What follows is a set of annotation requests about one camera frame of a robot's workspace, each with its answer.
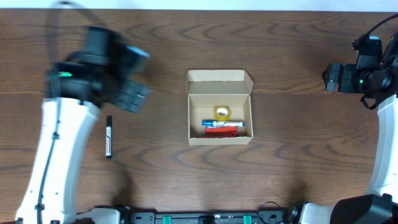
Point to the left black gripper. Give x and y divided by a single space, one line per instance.
134 94

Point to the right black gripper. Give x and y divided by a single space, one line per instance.
349 71

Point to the black marker pen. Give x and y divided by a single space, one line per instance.
109 132

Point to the blue marker pen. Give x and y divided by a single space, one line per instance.
210 123

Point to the brown cardboard box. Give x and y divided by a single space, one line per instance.
207 89

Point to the yellow tape roll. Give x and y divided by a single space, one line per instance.
222 113

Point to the red stapler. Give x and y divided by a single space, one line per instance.
220 130

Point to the red utility knife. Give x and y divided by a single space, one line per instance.
219 135

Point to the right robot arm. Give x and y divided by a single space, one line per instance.
374 77

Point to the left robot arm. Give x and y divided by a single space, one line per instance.
77 88

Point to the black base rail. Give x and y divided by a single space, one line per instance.
268 213

